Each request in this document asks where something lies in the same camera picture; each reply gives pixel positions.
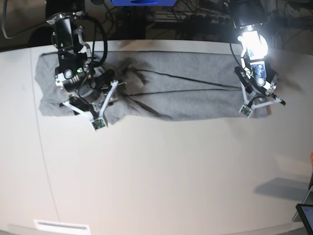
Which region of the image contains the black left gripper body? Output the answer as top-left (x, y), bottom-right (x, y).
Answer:
top-left (246, 85), bottom-right (272, 107)

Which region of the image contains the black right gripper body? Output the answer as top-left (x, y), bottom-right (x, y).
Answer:
top-left (69, 70), bottom-right (115, 110)

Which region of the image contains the black tablet with stand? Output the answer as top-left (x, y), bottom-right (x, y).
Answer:
top-left (292, 176), bottom-right (313, 235)

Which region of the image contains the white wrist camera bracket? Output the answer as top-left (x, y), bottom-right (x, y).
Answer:
top-left (60, 79), bottom-right (126, 132)
top-left (239, 81), bottom-right (286, 118)

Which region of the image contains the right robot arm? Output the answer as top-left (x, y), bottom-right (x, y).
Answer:
top-left (45, 0), bottom-right (108, 112)

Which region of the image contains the black power strip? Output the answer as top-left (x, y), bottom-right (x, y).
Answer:
top-left (154, 12), bottom-right (233, 24)

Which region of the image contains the grey T-shirt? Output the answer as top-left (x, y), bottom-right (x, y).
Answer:
top-left (34, 50), bottom-right (272, 125)

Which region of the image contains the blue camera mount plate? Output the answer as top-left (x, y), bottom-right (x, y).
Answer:
top-left (110, 0), bottom-right (176, 6)

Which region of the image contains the white label strip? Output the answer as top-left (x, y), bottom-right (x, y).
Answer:
top-left (34, 219), bottom-right (90, 234)

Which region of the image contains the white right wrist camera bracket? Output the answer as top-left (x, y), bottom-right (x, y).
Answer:
top-left (60, 79), bottom-right (126, 132)

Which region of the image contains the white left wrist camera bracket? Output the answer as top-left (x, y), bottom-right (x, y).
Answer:
top-left (239, 81), bottom-right (286, 118)

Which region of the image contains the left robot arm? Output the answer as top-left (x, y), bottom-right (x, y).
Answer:
top-left (224, 0), bottom-right (282, 112)

